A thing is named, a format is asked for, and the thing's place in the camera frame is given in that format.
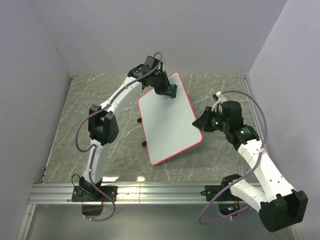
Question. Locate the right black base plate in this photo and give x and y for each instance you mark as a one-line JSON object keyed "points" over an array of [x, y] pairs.
{"points": [[210, 191]]}

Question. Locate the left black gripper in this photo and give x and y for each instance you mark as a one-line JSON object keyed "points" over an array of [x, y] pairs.
{"points": [[164, 90]]}

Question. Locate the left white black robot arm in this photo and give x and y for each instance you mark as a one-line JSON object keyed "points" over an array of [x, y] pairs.
{"points": [[102, 119]]}

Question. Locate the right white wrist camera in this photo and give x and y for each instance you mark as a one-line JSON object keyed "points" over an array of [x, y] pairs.
{"points": [[219, 99]]}

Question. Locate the blue whiteboard eraser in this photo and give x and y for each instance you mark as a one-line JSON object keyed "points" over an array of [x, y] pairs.
{"points": [[173, 91]]}

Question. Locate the aluminium mounting rail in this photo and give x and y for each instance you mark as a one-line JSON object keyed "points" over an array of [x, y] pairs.
{"points": [[154, 193]]}

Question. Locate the aluminium right side rail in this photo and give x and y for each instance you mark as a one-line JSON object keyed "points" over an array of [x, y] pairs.
{"points": [[254, 110]]}

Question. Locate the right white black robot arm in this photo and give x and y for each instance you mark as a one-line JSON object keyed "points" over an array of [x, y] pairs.
{"points": [[278, 203]]}

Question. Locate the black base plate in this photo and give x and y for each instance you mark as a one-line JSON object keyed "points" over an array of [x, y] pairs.
{"points": [[210, 191], [110, 193]]}

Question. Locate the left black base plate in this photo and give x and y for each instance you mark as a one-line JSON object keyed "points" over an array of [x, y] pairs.
{"points": [[110, 193]]}

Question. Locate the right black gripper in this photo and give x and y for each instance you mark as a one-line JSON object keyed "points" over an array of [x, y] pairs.
{"points": [[203, 122]]}

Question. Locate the pink framed whiteboard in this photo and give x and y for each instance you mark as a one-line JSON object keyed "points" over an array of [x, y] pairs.
{"points": [[167, 123]]}

